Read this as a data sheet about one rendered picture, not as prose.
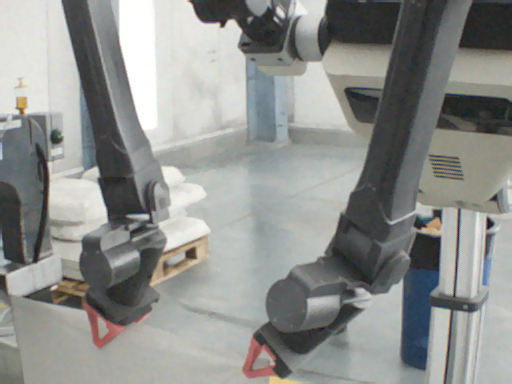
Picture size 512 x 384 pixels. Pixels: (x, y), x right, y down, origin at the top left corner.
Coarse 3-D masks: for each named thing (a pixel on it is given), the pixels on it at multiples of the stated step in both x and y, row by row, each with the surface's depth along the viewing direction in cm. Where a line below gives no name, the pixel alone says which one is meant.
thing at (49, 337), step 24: (24, 312) 114; (48, 312) 110; (72, 312) 109; (24, 336) 115; (48, 336) 111; (72, 336) 107; (120, 336) 100; (144, 336) 98; (168, 336) 100; (24, 360) 117; (48, 360) 113; (72, 360) 108; (96, 360) 105; (120, 360) 102; (144, 360) 99; (168, 360) 98; (192, 360) 96; (216, 360) 94; (240, 360) 93; (264, 360) 91
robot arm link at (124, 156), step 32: (64, 0) 83; (96, 0) 83; (96, 32) 84; (96, 64) 85; (96, 96) 87; (128, 96) 90; (96, 128) 89; (128, 128) 90; (96, 160) 92; (128, 160) 89; (160, 160) 94; (128, 192) 92
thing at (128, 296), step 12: (132, 276) 96; (144, 276) 96; (108, 288) 98; (120, 288) 97; (132, 288) 96; (144, 288) 98; (96, 300) 96; (108, 300) 97; (120, 300) 97; (132, 300) 98; (144, 300) 101; (156, 300) 103; (108, 312) 96; (120, 312) 96; (132, 312) 98
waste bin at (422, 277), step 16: (432, 208) 333; (416, 224) 329; (496, 224) 302; (416, 240) 298; (432, 240) 292; (416, 256) 300; (432, 256) 294; (416, 272) 304; (432, 272) 297; (416, 288) 305; (432, 288) 299; (416, 304) 307; (416, 320) 309; (416, 336) 311; (400, 352) 328; (416, 352) 313; (480, 352) 318
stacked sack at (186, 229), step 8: (168, 224) 468; (176, 224) 468; (184, 224) 469; (192, 224) 472; (200, 224) 476; (168, 232) 453; (176, 232) 456; (184, 232) 460; (192, 232) 467; (200, 232) 474; (208, 232) 484; (168, 240) 447; (176, 240) 454; (184, 240) 461; (168, 248) 447
